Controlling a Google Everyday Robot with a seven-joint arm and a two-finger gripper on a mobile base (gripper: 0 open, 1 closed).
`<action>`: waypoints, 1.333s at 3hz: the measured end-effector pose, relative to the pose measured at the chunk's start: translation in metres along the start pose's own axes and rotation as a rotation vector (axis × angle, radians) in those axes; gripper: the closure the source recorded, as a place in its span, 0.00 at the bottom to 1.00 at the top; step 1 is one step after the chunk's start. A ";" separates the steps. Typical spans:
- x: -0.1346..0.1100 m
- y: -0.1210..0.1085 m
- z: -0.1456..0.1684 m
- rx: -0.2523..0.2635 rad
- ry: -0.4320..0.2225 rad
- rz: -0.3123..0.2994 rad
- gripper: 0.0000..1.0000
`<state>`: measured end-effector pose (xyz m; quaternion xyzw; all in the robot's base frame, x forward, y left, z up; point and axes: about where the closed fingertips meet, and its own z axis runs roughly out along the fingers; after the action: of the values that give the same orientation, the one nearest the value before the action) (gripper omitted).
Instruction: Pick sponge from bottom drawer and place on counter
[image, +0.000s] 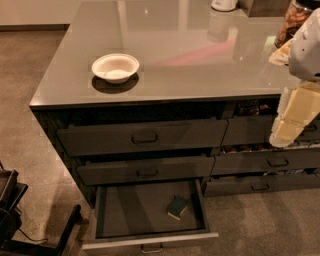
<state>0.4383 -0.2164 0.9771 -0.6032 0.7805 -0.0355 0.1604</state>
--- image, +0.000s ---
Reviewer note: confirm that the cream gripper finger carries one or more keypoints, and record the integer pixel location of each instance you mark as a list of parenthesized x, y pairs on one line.
[(297, 108), (281, 56)]

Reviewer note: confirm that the green and yellow sponge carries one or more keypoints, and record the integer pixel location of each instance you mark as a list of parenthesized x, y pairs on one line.
[(177, 207)]

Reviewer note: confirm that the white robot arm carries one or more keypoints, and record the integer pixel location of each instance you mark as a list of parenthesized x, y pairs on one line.
[(304, 58)]

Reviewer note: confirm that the top right drawer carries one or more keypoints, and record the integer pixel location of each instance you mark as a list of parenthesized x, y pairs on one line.
[(257, 129)]

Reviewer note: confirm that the middle right drawer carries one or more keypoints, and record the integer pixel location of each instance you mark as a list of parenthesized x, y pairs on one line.
[(266, 161)]

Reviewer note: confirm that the white container on counter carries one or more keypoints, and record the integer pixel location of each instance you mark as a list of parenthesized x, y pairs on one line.
[(224, 5)]

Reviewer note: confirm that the middle left drawer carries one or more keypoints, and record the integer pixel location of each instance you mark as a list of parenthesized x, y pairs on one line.
[(145, 170)]

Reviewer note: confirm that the top left drawer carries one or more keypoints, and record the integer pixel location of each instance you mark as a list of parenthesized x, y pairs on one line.
[(141, 137)]

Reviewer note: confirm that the open bottom left drawer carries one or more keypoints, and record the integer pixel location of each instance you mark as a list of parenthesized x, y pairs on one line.
[(133, 219)]

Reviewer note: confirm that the glass jar of snacks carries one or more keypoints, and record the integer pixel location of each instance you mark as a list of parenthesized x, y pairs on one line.
[(297, 13)]

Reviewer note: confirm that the dark kitchen island cabinet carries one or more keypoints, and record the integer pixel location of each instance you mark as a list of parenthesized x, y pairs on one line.
[(195, 63)]

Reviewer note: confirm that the white paper bowl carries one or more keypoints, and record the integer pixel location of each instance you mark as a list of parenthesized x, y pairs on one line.
[(115, 68)]

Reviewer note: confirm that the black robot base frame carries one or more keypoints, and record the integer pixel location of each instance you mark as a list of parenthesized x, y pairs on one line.
[(13, 241)]

